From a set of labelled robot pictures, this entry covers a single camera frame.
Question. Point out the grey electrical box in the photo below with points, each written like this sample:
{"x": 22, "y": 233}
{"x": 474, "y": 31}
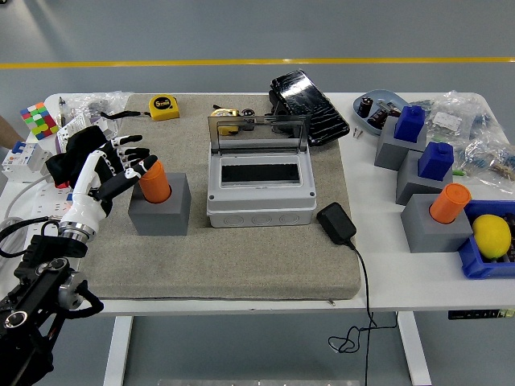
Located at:
{"x": 257, "y": 209}

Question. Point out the blue square block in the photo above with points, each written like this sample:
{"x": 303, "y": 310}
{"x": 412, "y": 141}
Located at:
{"x": 409, "y": 124}
{"x": 434, "y": 163}

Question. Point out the blue-grey dish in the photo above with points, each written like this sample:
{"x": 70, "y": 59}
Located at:
{"x": 386, "y": 96}

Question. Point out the grey holder block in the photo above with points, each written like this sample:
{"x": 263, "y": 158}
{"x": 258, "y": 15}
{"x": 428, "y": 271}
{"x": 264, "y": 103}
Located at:
{"x": 426, "y": 233}
{"x": 410, "y": 185}
{"x": 388, "y": 153}

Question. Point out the colourful puzzle cube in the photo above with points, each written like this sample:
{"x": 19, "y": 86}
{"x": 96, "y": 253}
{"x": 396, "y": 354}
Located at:
{"x": 38, "y": 120}

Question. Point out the clear bag of parts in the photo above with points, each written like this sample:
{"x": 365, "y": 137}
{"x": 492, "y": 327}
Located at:
{"x": 94, "y": 102}
{"x": 489, "y": 157}
{"x": 454, "y": 116}

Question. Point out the black cylindrical capacitor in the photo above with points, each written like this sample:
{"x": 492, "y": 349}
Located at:
{"x": 365, "y": 106}
{"x": 248, "y": 112}
{"x": 377, "y": 117}

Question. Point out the grey block with round hole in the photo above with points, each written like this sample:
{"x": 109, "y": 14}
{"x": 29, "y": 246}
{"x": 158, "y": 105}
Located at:
{"x": 161, "y": 219}

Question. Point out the yellow lemon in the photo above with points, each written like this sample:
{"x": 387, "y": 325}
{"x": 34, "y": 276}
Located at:
{"x": 491, "y": 236}

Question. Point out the white purple paper card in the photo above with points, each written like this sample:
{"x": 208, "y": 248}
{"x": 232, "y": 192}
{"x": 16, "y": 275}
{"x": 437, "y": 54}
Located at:
{"x": 70, "y": 128}

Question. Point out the white circuit breaker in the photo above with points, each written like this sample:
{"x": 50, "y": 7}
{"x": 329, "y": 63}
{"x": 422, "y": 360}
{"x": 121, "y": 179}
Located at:
{"x": 24, "y": 161}

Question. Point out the pen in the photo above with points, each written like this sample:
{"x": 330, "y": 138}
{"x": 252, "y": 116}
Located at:
{"x": 62, "y": 112}

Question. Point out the black power adapter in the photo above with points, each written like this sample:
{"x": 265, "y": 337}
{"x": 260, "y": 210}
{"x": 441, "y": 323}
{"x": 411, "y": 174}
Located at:
{"x": 336, "y": 222}

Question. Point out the black table control panel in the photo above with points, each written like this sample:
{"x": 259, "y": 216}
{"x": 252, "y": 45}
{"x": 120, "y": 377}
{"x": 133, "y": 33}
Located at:
{"x": 479, "y": 314}

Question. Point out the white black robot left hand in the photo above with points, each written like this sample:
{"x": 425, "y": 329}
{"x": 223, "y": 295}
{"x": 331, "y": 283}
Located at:
{"x": 86, "y": 189}

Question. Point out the grey-brown mat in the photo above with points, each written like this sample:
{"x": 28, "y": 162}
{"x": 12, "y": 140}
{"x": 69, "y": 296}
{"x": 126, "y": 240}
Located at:
{"x": 241, "y": 261}

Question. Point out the white table leg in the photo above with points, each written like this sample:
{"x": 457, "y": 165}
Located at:
{"x": 118, "y": 350}
{"x": 414, "y": 350}

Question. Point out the square yellow tape measure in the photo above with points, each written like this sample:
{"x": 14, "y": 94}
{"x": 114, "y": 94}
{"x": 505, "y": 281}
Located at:
{"x": 163, "y": 108}

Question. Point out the round yellow tape measure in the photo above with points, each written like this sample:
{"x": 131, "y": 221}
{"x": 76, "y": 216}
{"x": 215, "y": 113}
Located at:
{"x": 225, "y": 112}

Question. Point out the small green part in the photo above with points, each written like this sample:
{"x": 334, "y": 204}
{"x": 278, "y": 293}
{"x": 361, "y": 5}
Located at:
{"x": 458, "y": 173}

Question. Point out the small dark metal component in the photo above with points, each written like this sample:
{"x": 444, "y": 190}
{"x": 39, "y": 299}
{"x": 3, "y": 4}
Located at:
{"x": 389, "y": 107}

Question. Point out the blue plastic bin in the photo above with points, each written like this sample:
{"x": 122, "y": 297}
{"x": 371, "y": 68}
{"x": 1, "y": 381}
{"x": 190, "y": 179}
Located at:
{"x": 475, "y": 261}

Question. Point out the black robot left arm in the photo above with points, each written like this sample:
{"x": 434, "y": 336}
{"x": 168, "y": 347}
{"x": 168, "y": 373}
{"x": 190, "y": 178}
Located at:
{"x": 36, "y": 281}

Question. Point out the small white breaker module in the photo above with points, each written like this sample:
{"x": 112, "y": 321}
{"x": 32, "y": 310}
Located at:
{"x": 108, "y": 126}

